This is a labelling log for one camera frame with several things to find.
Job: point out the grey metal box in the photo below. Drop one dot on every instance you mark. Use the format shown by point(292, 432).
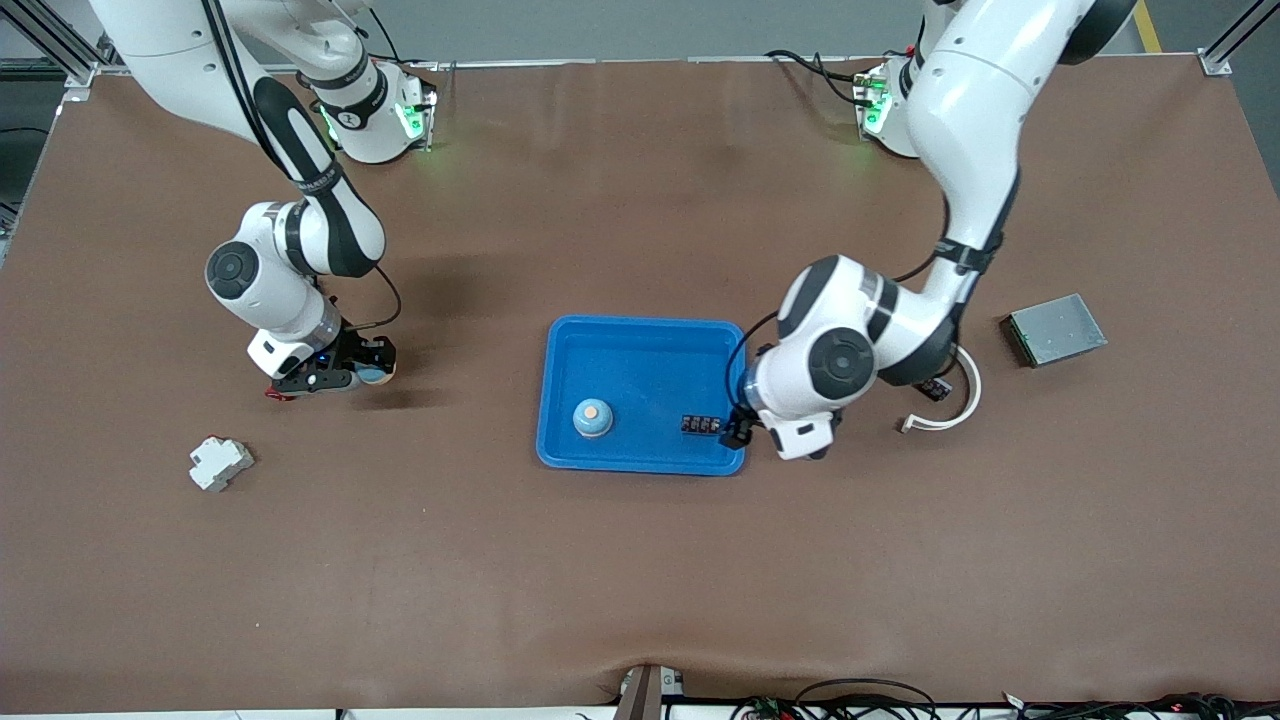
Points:
point(1055, 330)

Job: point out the small black capacitor block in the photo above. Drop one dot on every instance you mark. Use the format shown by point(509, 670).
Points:
point(936, 389)
point(700, 425)

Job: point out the brown table cover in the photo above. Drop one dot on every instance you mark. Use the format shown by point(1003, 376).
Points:
point(640, 580)

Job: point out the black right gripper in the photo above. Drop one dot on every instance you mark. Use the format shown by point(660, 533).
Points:
point(362, 350)

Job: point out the grey metal clamp bracket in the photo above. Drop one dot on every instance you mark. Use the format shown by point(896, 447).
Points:
point(648, 692)

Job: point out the blue plastic tray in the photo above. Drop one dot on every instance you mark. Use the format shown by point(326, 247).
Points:
point(640, 360)

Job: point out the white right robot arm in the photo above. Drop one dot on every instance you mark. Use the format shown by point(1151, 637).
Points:
point(270, 280)

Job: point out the aluminium frame post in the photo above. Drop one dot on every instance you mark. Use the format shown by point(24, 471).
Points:
point(60, 50)
point(1215, 62)

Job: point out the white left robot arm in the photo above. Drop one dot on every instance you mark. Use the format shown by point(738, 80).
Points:
point(980, 110)

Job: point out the white circuit breaker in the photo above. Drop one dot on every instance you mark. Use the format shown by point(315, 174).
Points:
point(220, 464)

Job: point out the white curved plastic clip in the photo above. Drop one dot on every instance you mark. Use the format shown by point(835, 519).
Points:
point(972, 395)

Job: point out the blue service bell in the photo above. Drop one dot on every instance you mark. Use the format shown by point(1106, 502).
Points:
point(593, 420)
point(375, 377)

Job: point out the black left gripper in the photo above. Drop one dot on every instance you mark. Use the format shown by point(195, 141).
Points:
point(738, 428)

